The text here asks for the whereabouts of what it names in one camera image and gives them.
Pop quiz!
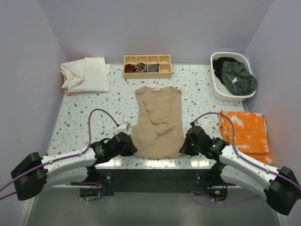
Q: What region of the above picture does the wooden compartment organizer box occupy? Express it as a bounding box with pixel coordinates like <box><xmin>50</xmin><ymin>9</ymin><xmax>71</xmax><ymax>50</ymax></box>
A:
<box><xmin>123</xmin><ymin>55</ymin><xmax>172</xmax><ymax>79</ymax></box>

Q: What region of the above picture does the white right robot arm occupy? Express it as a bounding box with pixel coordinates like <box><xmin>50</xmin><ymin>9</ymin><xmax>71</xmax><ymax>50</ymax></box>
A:
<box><xmin>180</xmin><ymin>126</ymin><xmax>301</xmax><ymax>216</ymax></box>

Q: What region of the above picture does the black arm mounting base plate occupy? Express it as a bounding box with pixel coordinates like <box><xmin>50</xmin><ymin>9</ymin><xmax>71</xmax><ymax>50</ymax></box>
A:
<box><xmin>70</xmin><ymin>168</ymin><xmax>238</xmax><ymax>198</ymax></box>

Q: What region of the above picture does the beige t-shirt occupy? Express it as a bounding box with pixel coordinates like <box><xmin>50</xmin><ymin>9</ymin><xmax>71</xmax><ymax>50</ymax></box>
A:
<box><xmin>132</xmin><ymin>86</ymin><xmax>184</xmax><ymax>159</ymax></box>

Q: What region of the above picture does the dark green t-shirt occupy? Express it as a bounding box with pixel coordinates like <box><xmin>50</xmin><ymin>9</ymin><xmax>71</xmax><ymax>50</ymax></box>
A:
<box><xmin>222</xmin><ymin>62</ymin><xmax>257</xmax><ymax>96</ymax></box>

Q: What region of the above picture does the white plastic laundry basket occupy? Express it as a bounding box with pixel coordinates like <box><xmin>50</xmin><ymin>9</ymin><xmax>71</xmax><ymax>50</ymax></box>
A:
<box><xmin>210</xmin><ymin>52</ymin><xmax>258</xmax><ymax>101</ymax></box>

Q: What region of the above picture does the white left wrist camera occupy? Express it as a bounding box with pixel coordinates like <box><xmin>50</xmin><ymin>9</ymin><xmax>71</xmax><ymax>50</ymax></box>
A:
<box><xmin>116</xmin><ymin>122</ymin><xmax>131</xmax><ymax>134</ymax></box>

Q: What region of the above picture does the orange black rolled sock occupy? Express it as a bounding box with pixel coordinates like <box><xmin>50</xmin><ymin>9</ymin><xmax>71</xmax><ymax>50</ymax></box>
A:
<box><xmin>124</xmin><ymin>64</ymin><xmax>135</xmax><ymax>73</ymax></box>

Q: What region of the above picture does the orange tie-dye folded t-shirt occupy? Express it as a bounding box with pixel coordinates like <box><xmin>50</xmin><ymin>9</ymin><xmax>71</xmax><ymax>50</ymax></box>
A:
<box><xmin>219</xmin><ymin>111</ymin><xmax>274</xmax><ymax>165</ymax></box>

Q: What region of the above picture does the cream folded t-shirt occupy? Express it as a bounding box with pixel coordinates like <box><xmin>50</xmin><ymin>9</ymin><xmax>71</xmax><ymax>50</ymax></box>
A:
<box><xmin>61</xmin><ymin>57</ymin><xmax>111</xmax><ymax>93</ymax></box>

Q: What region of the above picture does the black garment in basket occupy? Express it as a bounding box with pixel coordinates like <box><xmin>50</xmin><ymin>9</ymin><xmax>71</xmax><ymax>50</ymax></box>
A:
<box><xmin>213</xmin><ymin>57</ymin><xmax>238</xmax><ymax>81</ymax></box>

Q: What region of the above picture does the grey rolled sock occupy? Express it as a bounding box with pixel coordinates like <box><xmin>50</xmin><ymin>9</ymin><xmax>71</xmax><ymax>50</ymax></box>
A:
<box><xmin>148</xmin><ymin>64</ymin><xmax>159</xmax><ymax>73</ymax></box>

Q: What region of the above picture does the aluminium frame rail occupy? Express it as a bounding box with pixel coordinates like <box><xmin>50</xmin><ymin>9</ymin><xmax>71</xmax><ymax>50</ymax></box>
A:
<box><xmin>20</xmin><ymin>186</ymin><xmax>289</xmax><ymax>226</ymax></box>

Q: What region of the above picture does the brown patterned rolled sock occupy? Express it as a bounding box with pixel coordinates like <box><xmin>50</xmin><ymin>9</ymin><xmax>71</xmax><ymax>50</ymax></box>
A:
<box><xmin>135</xmin><ymin>62</ymin><xmax>147</xmax><ymax>73</ymax></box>

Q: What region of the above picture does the pink folded t-shirt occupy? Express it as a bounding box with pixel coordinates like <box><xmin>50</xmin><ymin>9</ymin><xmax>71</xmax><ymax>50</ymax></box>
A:
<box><xmin>62</xmin><ymin>75</ymin><xmax>77</xmax><ymax>96</ymax></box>

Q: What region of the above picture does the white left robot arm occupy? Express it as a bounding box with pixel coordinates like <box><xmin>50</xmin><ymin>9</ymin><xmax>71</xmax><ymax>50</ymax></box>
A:
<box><xmin>11</xmin><ymin>132</ymin><xmax>137</xmax><ymax>201</ymax></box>

